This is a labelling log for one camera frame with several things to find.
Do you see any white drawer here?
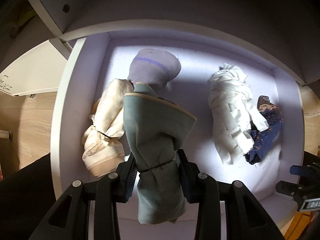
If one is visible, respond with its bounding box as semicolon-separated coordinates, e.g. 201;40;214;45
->
49;31;306;230

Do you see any sage green cloth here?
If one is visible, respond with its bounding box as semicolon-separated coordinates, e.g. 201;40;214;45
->
124;82;197;224

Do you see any cream beige cloth roll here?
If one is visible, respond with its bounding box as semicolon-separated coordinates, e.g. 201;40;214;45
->
81;79;133;178

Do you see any navy blue cloth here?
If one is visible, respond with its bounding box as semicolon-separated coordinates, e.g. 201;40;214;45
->
245;95;283;165

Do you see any white grey cloth bundle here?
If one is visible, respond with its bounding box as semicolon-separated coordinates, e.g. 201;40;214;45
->
208;63;269;165

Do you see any lavender sock with stripe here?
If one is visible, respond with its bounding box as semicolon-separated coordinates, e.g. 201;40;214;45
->
127;48;181;89

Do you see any white cabinet frame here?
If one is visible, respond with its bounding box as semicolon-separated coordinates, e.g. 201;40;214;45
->
28;0;319;84

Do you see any black trouser leg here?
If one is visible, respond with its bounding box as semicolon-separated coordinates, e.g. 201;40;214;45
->
1;153;56;239

